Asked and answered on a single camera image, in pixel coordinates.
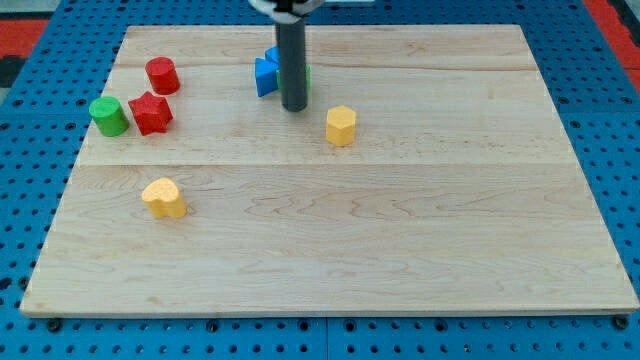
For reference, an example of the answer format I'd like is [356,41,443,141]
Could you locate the blue triangle block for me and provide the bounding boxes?
[254,58,279,97]

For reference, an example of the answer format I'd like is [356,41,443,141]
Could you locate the yellow hexagon block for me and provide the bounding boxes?
[326,105,357,147]

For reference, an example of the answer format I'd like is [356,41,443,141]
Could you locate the light wooden board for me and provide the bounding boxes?
[21,25,639,318]

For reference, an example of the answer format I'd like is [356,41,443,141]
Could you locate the green block behind rod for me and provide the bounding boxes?
[276,65,311,90]

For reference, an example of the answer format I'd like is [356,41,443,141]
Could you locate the blue block behind rod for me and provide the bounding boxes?
[264,46,279,65]

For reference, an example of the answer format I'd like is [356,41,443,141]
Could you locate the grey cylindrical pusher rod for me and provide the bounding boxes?
[275,19,308,112]

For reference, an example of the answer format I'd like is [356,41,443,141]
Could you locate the yellow heart block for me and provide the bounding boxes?
[141,177,187,219]

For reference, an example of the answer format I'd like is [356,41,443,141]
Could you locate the red star block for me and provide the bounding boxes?
[128,92,173,136]

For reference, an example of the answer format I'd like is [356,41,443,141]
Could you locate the red cylinder block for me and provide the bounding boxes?
[145,57,181,95]

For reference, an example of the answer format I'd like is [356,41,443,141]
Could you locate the green cylinder block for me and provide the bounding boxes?
[89,96,129,137]

